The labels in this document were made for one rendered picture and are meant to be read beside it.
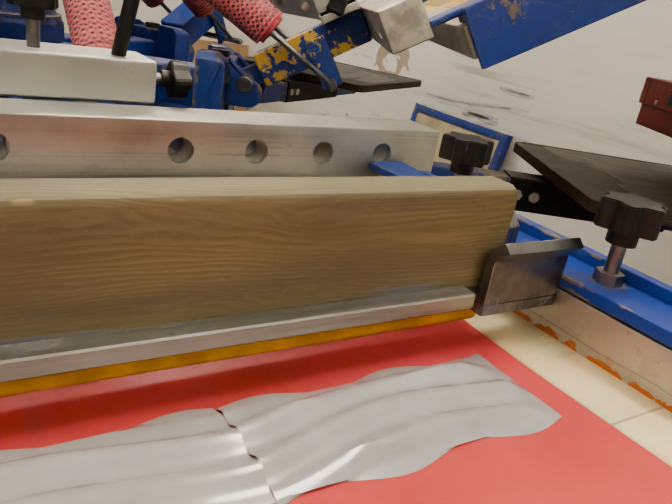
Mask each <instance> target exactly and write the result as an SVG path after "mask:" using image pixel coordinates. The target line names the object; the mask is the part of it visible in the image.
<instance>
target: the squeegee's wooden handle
mask: <svg viewBox="0 0 672 504"><path fill-rule="evenodd" d="M516 203H517V189H516V188H515V187H514V185H513V184H511V183H508V182H506V181H504V180H501V179H499V178H497V177H494V176H372V177H189V178H6V179H0V345H8V344H15V343H23V342H31V341H39V340H46V339H54V338H62V337H69V336H77V335H85V334H92V333H100V332H108V331H116V330H123V329H131V328H139V327H146V326H154V325H162V324H169V323H177V322H185V321H193V320H200V319H208V318H216V317H223V316H231V315H239V314H246V313H254V312H262V311H270V310H277V309H285V308H293V307H300V306H308V305H316V304H323V303H331V302H339V301H347V300H354V299H362V298H370V297H377V296H385V295H393V294H400V293H408V292H416V291H424V290H431V289H439V288H447V287H454V286H462V285H463V286H464V287H466V288H467V289H469V290H471V291H472V292H474V293H475V295H476V296H477V293H478V289H479V286H480V282H481V278H482V274H483V271H484V267H485V263H486V259H487V256H488V254H489V253H490V252H492V251H494V250H496V249H497V248H499V247H501V246H503V245H505V243H506V239H507V235H508V232H509V228H510V224H511V221H512V217H513V214H514V210H515V206H516Z"/></svg>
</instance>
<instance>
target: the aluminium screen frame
mask: <svg viewBox="0 0 672 504"><path fill-rule="evenodd" d="M555 295H556V297H555V300H554V303H553V304H552V305H546V306H540V307H534V308H528V309H522V310H516V311H512V312H514V313H515V314H517V315H518V316H520V317H521V318H523V319H525V320H526V321H528V322H529V323H531V324H532V325H534V326H536V327H537V328H539V329H540V330H542V331H544V332H545V333H547V334H548V335H550V336H551V337H553V338H555V339H556V340H558V341H559V342H561V343H563V344H564V345H566V346H567V347H569V348H570V349H572V350H574V351H575V352H577V353H578V354H580V355H581V356H583V357H585V358H586V359H588V360H589V361H591V362H593V363H594V364H596V365H597V366H599V367H600V368H602V369H604V370H605V371H607V372H608V373H610V374H612V375H613V376H615V377H616V378H618V379H619V380H621V381H623V382H624V383H626V384H627V385H629V386H630V387H632V388H634V389H635V390H637V391H638V392H640V393H642V394H643V395H645V396H646V397H648V398H649V399H651V400H653V401H654V402H656V403H657V404H659V405H661V406H662V407H664V408H665V409H667V410H668V411H670V412H672V348H670V347H668V346H667V345H665V344H663V343H661V342H659V341H657V340H656V339H654V338H652V337H650V336H648V335H647V334H645V333H643V332H641V331H639V330H637V329H636V328H634V327H632V326H630V325H628V324H627V323H625V322H623V321H621V320H619V319H617V318H616V317H614V316H612V315H610V314H608V313H607V312H605V311H603V310H601V309H599V308H597V307H596V306H594V305H592V304H590V303H588V302H587V301H585V300H583V299H581V298H579V297H577V296H576V295H574V294H572V293H570V292H568V291H567V290H565V289H563V288H561V287H558V290H557V293H556V294H555Z"/></svg>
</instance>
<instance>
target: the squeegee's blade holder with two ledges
mask: <svg viewBox="0 0 672 504"><path fill-rule="evenodd" d="M475 296H476V295H475V293H474V292H472V291H471V290H469V289H467V288H466V287H464V286H463V285H462V286H454V287H447V288H439V289H431V290H424V291H416V292H408V293H400V294H393V295H385V296H377V297H370V298H362V299H354V300H347V301H339V302H331V303H323V304H316V305H308V306H300V307H293V308H285V309H277V310H270V311H262V312H254V313H246V314H239V315H231V316H223V317H216V318H208V319H200V320H193V321H185V322H177V323H169V324H162V325H154V326H146V327H139V328H131V329H123V330H116V331H108V332H100V333H92V334H85V335H77V336H69V337H62V338H54V339H46V340H39V341H31V342H23V343H15V344H8V345H0V383H1V382H8V381H14V380H20V379H27V378H33V377H39V376H46V375H52V374H58V373H65V372H71V371H77V370H84V369H90V368H96V367H103V366H109V365H116V364H122V363H128V362H135V361H141V360H147V359H154V358H160V357H166V356H173V355H179V354H185V353H192V352H198V351H204V350H211V349H217V348H223V347H230V346H236V345H242V344H249V343H255V342H261V341H268V340H274V339H280V338H287V337H293V336H300V335H306V334H312V333H319V332H325V331H331V330H338V329H344V328H350V327H357V326H363V325H369V324H376V323H382V322H388V321H395V320H401V319H407V318H414V317H420V316H426V315H433V314H439V313H445V312H452V311H458V310H464V309H470V308H472V307H473V303H474V300H475Z"/></svg>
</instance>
